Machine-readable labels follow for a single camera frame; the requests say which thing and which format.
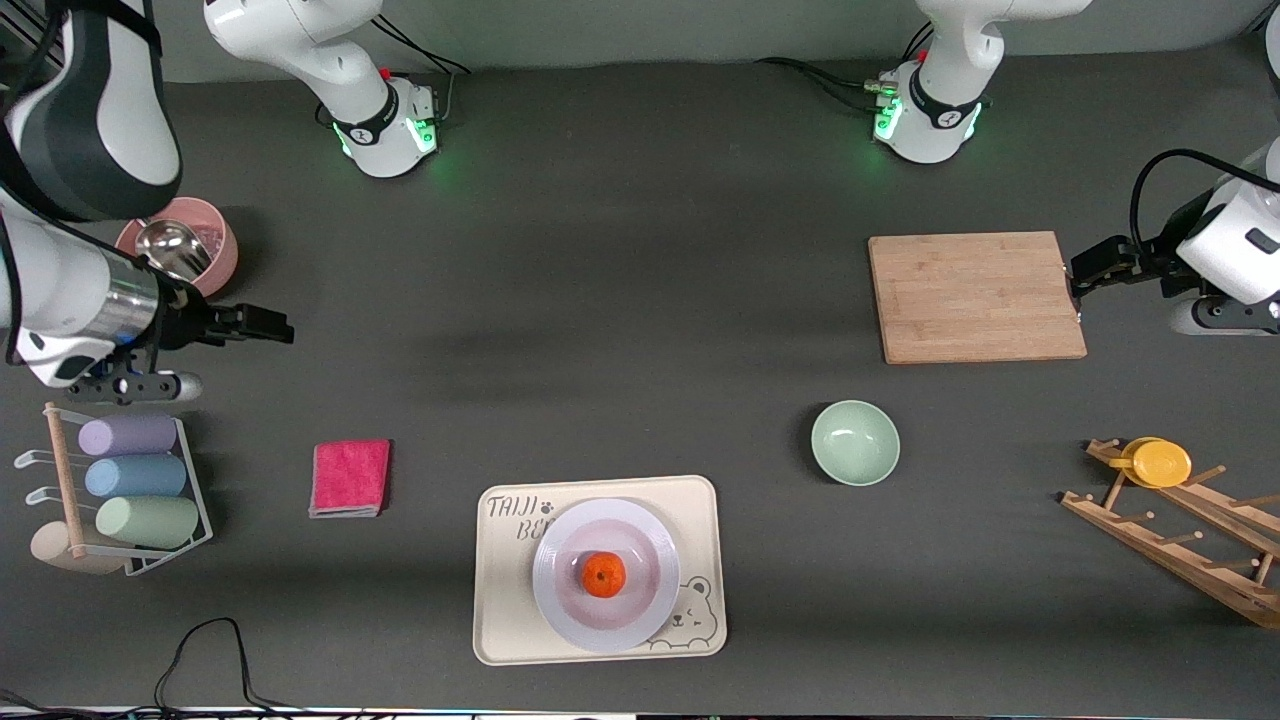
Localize orange fruit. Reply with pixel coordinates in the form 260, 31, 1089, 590
582, 551, 628, 599

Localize white round plate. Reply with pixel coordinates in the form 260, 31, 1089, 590
532, 497, 682, 656

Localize metal scoop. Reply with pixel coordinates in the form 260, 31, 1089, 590
135, 219, 214, 283

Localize pink bowl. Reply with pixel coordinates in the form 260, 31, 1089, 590
115, 197, 240, 299

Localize wooden cutting board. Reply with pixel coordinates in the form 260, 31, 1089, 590
868, 231, 1089, 366

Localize purple cup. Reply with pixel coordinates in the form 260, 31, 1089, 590
78, 412, 179, 458

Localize blue cup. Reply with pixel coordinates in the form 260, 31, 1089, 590
84, 455, 188, 500

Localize pink folded cloth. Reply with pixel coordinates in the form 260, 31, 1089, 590
308, 439, 393, 519

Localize yellow cup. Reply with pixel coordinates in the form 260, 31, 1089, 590
1108, 437, 1193, 489

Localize pale green cup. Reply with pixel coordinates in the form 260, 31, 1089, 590
95, 495, 201, 550

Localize beige cup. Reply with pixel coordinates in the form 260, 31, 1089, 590
30, 520, 126, 576

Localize mint green bowl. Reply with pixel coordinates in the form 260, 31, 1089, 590
810, 400, 901, 488

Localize wooden peg rack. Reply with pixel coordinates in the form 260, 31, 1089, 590
1060, 437, 1280, 631

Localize cream bear print tray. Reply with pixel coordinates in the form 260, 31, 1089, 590
472, 475, 729, 666

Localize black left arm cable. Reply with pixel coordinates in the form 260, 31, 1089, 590
1129, 148, 1280, 253

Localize white wire cup rack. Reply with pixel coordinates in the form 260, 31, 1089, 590
14, 402, 214, 578

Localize black right base cables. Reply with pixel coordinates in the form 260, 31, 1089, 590
375, 10, 476, 126

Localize black base cables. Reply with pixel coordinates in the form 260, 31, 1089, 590
752, 22, 936, 116
375, 10, 476, 126

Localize black looped cable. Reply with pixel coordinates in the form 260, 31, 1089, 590
153, 617, 293, 714

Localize black left base cables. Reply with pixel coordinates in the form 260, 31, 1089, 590
752, 22, 936, 116

